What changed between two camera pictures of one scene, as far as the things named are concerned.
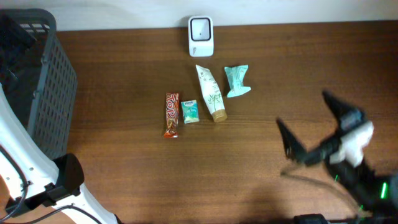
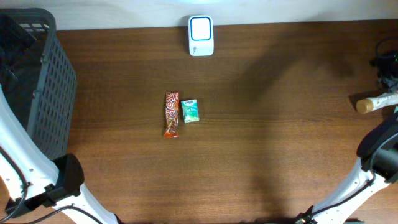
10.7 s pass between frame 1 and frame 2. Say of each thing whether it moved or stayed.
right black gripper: moved
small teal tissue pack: stayed
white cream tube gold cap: moved
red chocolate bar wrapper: stayed
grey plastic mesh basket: stayed
